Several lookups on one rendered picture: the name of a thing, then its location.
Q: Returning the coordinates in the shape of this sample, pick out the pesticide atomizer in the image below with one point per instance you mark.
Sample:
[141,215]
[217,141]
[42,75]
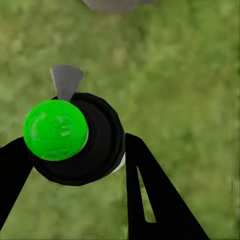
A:
[76,138]

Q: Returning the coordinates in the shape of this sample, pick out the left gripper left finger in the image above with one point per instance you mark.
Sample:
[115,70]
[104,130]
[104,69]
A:
[15,167]

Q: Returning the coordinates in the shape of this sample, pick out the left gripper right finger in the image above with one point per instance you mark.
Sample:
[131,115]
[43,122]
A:
[174,220]

